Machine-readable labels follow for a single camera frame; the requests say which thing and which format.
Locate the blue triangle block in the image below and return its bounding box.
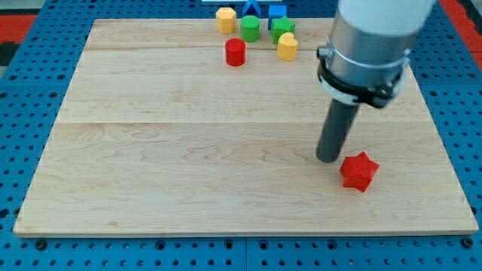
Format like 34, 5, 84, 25
242, 0, 261, 18

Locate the green cylinder block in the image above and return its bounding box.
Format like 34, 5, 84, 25
240, 15, 260, 43

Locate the red cylinder block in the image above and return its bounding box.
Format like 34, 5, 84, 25
224, 38, 246, 66

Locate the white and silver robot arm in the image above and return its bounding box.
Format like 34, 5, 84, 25
317, 0, 436, 108

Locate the red star block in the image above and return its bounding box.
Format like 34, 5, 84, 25
340, 152, 380, 193

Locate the yellow hexagon block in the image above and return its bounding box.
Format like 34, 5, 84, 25
215, 7, 237, 34

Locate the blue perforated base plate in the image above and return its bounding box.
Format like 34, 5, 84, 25
1, 0, 481, 270

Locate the blue cube block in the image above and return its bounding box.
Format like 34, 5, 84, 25
267, 5, 287, 30

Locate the yellow heart block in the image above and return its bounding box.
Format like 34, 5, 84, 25
277, 32, 298, 61

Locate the light wooden board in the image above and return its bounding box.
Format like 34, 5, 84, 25
14, 18, 478, 238

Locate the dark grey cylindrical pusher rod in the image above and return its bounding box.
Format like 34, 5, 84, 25
316, 99, 359, 163

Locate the green star block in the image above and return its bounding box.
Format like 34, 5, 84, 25
271, 16, 296, 44

